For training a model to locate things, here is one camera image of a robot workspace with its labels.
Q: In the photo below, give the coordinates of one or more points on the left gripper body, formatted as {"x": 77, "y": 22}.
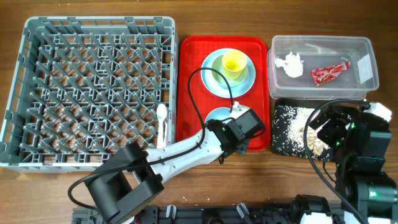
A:
{"x": 244, "y": 145}

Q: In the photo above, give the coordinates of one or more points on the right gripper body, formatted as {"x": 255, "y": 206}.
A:
{"x": 334, "y": 132}

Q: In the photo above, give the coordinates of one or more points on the light blue bowl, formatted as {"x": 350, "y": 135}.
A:
{"x": 221, "y": 113}

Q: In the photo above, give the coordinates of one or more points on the rice and food scraps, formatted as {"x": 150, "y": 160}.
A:
{"x": 288, "y": 130}

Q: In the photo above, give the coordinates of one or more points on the light blue plate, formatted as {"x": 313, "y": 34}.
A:
{"x": 217, "y": 86}

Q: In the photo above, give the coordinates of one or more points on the red candy wrapper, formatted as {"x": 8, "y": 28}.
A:
{"x": 323, "y": 75}

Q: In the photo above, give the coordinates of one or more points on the white napkin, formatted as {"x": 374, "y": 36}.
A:
{"x": 292, "y": 64}

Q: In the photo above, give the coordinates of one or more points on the yellow plastic cup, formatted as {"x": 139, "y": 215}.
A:
{"x": 233, "y": 62}

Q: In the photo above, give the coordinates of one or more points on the white plastic spoon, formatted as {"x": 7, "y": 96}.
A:
{"x": 161, "y": 113}

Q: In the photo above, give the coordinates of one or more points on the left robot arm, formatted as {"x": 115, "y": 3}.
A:
{"x": 128, "y": 181}

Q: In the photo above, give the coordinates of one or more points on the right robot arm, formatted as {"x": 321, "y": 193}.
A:
{"x": 358, "y": 140}

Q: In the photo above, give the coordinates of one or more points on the grey dishwasher rack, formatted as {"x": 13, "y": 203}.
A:
{"x": 84, "y": 87}

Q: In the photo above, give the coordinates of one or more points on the black plastic tray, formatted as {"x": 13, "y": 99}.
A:
{"x": 317, "y": 148}

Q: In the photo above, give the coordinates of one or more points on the red plastic tray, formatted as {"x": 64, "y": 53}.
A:
{"x": 194, "y": 50}

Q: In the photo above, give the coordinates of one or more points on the clear plastic bin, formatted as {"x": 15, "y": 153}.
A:
{"x": 321, "y": 67}

